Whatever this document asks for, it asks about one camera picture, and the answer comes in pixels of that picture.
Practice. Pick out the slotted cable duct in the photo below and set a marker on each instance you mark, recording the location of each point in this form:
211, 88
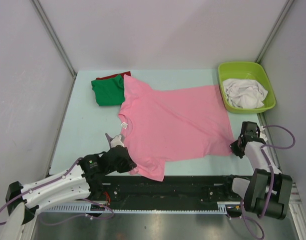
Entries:
218, 207

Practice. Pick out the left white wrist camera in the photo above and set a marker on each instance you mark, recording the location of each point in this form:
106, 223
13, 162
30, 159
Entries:
118, 140

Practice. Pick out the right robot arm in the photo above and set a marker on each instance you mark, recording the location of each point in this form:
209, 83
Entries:
268, 191

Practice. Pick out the aluminium frame post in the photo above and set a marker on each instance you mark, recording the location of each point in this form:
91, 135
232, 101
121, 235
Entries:
282, 16
41, 13

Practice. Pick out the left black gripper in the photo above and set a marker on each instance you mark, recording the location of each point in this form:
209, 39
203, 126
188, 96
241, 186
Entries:
129, 164

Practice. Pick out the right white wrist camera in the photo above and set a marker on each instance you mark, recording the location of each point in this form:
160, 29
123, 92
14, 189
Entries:
263, 134

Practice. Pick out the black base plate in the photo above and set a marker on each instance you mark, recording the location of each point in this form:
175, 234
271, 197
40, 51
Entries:
136, 190

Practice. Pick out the right aluminium frame post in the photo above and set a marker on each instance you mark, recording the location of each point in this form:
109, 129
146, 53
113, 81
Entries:
282, 16

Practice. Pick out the folded green t shirt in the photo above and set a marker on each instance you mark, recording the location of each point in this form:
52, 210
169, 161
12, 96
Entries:
109, 92

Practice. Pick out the folded red t shirt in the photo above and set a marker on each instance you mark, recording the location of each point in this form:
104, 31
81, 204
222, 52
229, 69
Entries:
122, 74

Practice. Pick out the left aluminium frame post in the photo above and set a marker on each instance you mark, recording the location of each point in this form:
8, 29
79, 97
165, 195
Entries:
41, 13

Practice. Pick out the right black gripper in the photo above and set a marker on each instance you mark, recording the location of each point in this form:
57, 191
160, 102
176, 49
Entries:
234, 148

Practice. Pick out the white t shirt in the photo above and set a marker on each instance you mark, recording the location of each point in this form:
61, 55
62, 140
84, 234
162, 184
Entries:
244, 93

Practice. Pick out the green plastic basin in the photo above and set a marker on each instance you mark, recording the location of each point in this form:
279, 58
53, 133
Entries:
246, 70

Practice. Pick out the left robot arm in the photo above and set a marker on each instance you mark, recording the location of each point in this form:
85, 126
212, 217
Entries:
83, 180

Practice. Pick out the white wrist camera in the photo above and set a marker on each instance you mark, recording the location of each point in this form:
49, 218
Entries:
263, 134
118, 140

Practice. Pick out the pink t shirt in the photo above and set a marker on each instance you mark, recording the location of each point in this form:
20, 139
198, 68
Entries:
162, 126

